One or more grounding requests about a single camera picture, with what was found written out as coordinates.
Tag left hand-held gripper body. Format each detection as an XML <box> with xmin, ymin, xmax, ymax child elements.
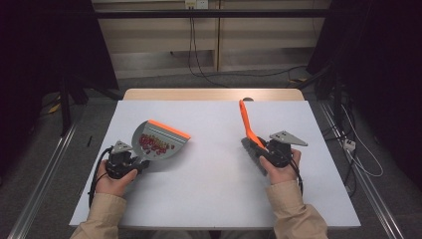
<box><xmin>105</xmin><ymin>139</ymin><xmax>137</xmax><ymax>180</ymax></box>

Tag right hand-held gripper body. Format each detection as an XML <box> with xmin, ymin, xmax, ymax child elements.
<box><xmin>265</xmin><ymin>129</ymin><xmax>309</xmax><ymax>168</ymax></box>

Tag red beans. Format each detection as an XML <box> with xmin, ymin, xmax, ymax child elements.
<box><xmin>138</xmin><ymin>132</ymin><xmax>176</xmax><ymax>156</ymax></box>

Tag orange brush with grey bristles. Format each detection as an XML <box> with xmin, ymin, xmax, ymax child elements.
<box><xmin>238</xmin><ymin>99</ymin><xmax>269</xmax><ymax>176</ymax></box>

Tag grey dustpan with orange edge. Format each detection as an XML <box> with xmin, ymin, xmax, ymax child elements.
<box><xmin>130</xmin><ymin>119</ymin><xmax>192</xmax><ymax>164</ymax></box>

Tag person's right hand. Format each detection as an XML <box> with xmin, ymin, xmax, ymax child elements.
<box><xmin>259</xmin><ymin>148</ymin><xmax>303</xmax><ymax>186</ymax></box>

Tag person's left hand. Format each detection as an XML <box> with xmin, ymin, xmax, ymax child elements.
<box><xmin>95</xmin><ymin>159</ymin><xmax>138</xmax><ymax>197</ymax></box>

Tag white power adapter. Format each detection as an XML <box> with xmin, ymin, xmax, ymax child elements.
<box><xmin>342</xmin><ymin>138</ymin><xmax>357</xmax><ymax>152</ymax></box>

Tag black stand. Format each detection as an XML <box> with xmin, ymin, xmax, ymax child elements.
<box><xmin>315</xmin><ymin>66</ymin><xmax>344</xmax><ymax>133</ymax></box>
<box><xmin>59</xmin><ymin>74</ymin><xmax>88</xmax><ymax>137</ymax></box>

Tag wooden table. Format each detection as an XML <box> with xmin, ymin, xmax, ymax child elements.
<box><xmin>122</xmin><ymin>88</ymin><xmax>306</xmax><ymax>103</ymax></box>

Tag black metal crossbar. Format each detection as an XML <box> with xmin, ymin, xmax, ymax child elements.
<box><xmin>94</xmin><ymin>9</ymin><xmax>332</xmax><ymax>19</ymax></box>

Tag black curtain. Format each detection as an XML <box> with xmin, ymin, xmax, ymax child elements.
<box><xmin>0</xmin><ymin>0</ymin><xmax>119</xmax><ymax>182</ymax></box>
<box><xmin>307</xmin><ymin>0</ymin><xmax>422</xmax><ymax>190</ymax></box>

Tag left hand-held gripper cable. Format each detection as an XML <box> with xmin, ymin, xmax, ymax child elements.
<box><xmin>88</xmin><ymin>146</ymin><xmax>113</xmax><ymax>208</ymax></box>

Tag hand-held gripper cable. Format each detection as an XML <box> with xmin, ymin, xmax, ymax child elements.
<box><xmin>288</xmin><ymin>158</ymin><xmax>305</xmax><ymax>197</ymax></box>
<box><xmin>88</xmin><ymin>146</ymin><xmax>113</xmax><ymax>208</ymax></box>

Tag right hand-held gripper cable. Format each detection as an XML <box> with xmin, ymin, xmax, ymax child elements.
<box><xmin>288</xmin><ymin>158</ymin><xmax>305</xmax><ymax>197</ymax></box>

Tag black cable bundle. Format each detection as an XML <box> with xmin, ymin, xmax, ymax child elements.
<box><xmin>322</xmin><ymin>96</ymin><xmax>358</xmax><ymax>197</ymax></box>

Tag metal floor rail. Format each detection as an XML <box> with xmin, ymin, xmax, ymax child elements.
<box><xmin>7</xmin><ymin>122</ymin><xmax>78</xmax><ymax>239</ymax></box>
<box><xmin>317</xmin><ymin>101</ymin><xmax>405</xmax><ymax>239</ymax></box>

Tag white cable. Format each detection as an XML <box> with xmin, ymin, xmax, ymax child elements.
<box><xmin>340</xmin><ymin>104</ymin><xmax>385</xmax><ymax>178</ymax></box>

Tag white wall socket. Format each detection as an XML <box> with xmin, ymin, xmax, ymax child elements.
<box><xmin>184</xmin><ymin>0</ymin><xmax>210</xmax><ymax>10</ymax></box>

